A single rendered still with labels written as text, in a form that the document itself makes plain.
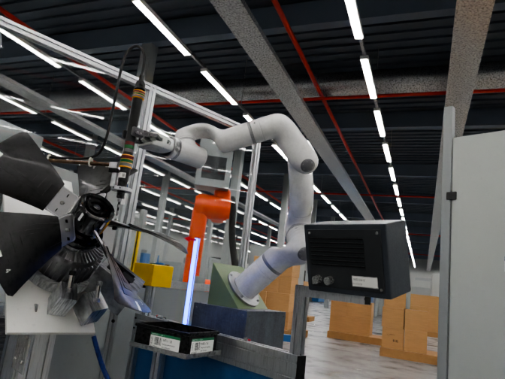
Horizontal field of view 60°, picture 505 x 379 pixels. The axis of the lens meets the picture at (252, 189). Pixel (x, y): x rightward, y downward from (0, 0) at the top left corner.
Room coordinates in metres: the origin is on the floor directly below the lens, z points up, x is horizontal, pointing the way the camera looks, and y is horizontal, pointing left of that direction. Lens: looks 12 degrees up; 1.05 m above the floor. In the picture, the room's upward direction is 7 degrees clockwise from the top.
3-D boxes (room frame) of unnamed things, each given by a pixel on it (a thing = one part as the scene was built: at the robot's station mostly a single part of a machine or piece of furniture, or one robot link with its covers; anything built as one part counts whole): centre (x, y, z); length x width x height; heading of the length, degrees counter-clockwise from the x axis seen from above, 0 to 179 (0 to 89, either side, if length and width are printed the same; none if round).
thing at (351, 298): (1.26, -0.25, 1.04); 0.24 x 0.03 x 0.03; 44
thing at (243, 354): (1.64, 0.11, 0.82); 0.90 x 0.04 x 0.08; 44
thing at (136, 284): (1.52, 0.43, 0.98); 0.20 x 0.16 x 0.20; 44
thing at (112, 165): (1.47, 0.45, 1.35); 0.09 x 0.07 x 0.10; 79
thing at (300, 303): (1.33, -0.18, 0.96); 0.03 x 0.03 x 0.20; 44
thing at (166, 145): (1.54, 0.37, 1.50); 0.11 x 0.10 x 0.07; 134
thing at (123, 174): (1.47, 0.44, 1.50); 0.04 x 0.04 x 0.46
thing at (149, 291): (1.93, 0.39, 0.92); 0.03 x 0.03 x 0.12; 44
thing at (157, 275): (1.93, 0.39, 1.02); 0.16 x 0.10 x 0.11; 44
